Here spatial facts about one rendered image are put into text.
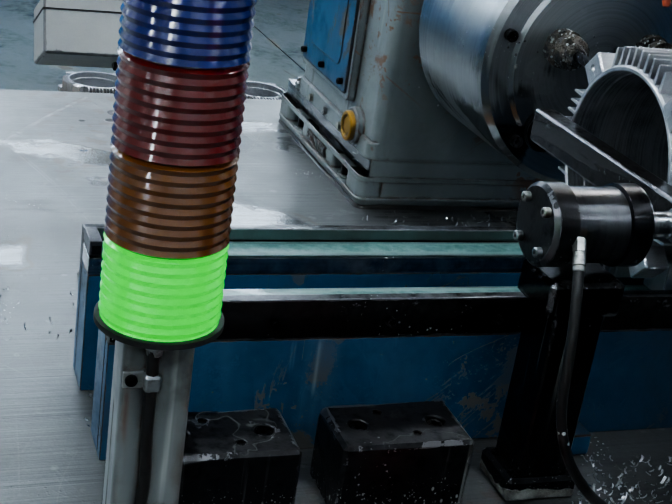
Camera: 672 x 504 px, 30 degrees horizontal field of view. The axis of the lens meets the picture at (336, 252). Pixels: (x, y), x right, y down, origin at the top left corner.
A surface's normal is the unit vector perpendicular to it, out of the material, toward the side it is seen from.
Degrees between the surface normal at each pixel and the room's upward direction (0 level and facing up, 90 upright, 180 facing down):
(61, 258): 0
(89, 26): 66
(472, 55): 92
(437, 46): 96
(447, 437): 0
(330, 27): 90
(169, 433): 90
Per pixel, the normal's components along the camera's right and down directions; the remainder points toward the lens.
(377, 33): -0.94, 0.00
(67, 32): 0.34, 0.00
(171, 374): 0.32, 0.40
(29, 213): 0.14, -0.91
